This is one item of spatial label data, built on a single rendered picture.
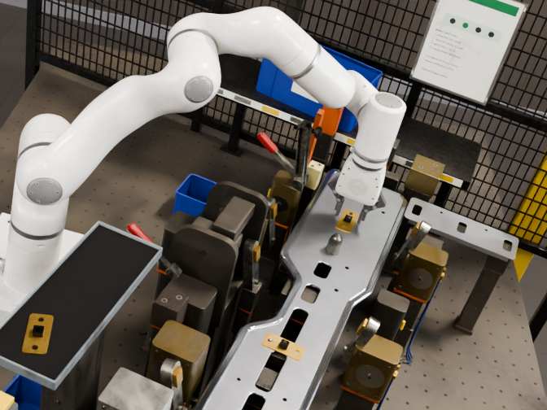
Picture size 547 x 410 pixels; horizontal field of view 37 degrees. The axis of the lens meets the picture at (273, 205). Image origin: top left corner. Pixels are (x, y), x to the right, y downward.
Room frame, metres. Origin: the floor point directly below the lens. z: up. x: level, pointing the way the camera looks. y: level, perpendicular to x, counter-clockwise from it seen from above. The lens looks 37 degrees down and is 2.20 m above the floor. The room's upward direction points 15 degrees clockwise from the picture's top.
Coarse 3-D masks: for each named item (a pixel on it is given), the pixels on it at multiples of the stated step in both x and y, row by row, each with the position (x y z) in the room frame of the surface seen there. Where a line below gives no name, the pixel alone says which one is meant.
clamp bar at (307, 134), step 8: (304, 120) 1.65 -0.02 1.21; (296, 128) 1.63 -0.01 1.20; (304, 128) 1.61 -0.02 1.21; (312, 128) 1.63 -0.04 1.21; (320, 128) 1.63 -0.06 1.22; (304, 136) 1.61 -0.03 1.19; (320, 136) 1.62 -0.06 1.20; (304, 144) 1.61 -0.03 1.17; (296, 152) 1.61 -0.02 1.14; (304, 152) 1.61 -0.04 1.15; (296, 160) 1.61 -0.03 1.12; (304, 160) 1.61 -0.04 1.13; (296, 168) 1.61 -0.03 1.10; (304, 168) 1.64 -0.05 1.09; (296, 176) 1.61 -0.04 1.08; (304, 176) 1.64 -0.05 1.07; (304, 184) 1.63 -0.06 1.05
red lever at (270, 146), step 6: (258, 138) 1.64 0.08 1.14; (264, 138) 1.64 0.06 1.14; (264, 144) 1.64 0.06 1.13; (270, 144) 1.64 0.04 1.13; (270, 150) 1.63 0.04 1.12; (276, 150) 1.64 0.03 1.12; (276, 156) 1.63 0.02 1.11; (282, 156) 1.64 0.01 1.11; (282, 162) 1.63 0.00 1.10; (288, 162) 1.64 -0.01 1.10; (288, 168) 1.63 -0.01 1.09; (294, 168) 1.63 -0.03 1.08; (294, 174) 1.62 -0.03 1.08
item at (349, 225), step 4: (344, 212) 1.63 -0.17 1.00; (348, 212) 1.63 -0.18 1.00; (352, 212) 1.63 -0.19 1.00; (356, 212) 1.64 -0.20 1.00; (344, 216) 1.61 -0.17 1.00; (352, 216) 1.62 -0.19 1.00; (356, 216) 1.62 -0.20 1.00; (340, 220) 1.59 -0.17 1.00; (344, 220) 1.59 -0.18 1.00; (348, 220) 1.59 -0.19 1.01; (352, 220) 1.60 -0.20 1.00; (356, 220) 1.61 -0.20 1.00; (340, 224) 1.58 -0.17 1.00; (344, 224) 1.58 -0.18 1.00; (348, 224) 1.59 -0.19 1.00; (352, 224) 1.59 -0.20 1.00; (340, 228) 1.56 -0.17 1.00; (348, 228) 1.57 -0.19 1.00; (348, 232) 1.56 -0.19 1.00
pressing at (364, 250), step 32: (320, 192) 1.68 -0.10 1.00; (384, 192) 1.76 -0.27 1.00; (320, 224) 1.56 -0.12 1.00; (384, 224) 1.63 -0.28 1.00; (288, 256) 1.41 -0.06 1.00; (320, 256) 1.44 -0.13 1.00; (352, 256) 1.47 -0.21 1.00; (384, 256) 1.51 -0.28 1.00; (320, 288) 1.34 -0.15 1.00; (352, 288) 1.37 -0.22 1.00; (288, 320) 1.22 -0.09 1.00; (320, 320) 1.24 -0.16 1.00; (256, 352) 1.11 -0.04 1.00; (320, 352) 1.15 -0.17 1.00; (224, 384) 1.01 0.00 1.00; (288, 384) 1.05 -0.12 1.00
